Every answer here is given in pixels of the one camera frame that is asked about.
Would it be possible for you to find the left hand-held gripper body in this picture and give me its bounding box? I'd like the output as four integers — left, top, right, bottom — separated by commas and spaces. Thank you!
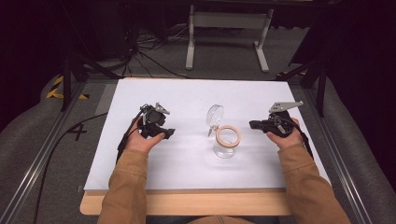
138, 102, 171, 140

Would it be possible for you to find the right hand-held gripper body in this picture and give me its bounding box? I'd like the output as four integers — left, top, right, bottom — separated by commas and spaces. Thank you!
266, 100, 304, 139

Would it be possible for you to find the clear glass jar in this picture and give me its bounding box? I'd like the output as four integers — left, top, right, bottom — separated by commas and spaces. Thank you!
213, 124, 242, 160

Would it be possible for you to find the hinged glass jar lid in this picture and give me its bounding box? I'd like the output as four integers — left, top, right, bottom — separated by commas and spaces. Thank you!
205, 104, 225, 131

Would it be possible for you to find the person's right hand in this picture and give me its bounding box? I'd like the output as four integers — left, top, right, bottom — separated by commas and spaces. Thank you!
265, 117, 304, 150

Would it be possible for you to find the person's left hand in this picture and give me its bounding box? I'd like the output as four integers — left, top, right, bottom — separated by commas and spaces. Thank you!
125, 116, 166, 154

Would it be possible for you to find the white paper sheet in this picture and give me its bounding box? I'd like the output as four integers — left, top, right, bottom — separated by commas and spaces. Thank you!
83, 77, 332, 191

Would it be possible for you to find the black tripod stand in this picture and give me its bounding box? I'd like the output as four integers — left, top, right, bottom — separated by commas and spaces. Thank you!
59, 50, 123, 113
275, 58, 329, 119

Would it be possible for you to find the wooden table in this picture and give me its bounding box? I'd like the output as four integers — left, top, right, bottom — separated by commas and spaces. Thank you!
79, 187, 294, 217

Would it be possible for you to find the yellow black hazard tape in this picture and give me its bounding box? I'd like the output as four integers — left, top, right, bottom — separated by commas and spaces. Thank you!
45, 75, 91, 101

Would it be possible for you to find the white metal stand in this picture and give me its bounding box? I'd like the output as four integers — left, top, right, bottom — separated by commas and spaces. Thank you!
185, 4, 276, 74

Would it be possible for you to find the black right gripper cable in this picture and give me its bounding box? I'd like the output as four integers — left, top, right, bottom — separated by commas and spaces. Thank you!
288, 117, 315, 161

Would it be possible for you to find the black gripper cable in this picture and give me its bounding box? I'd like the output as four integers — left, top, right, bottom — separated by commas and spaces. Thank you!
115, 111, 145, 164
288, 117, 315, 161

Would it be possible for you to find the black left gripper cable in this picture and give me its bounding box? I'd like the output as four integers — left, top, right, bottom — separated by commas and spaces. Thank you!
115, 111, 145, 164

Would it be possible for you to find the aluminium floor rail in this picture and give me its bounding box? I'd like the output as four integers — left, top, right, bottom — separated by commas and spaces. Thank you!
0, 81, 89, 224
302, 88, 375, 224

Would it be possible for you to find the bundle of black cables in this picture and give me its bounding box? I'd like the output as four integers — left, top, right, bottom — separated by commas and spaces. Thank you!
120, 22, 191, 80

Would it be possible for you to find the black floor cable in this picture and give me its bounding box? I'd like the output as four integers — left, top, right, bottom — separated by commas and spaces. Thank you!
33, 112, 109, 224

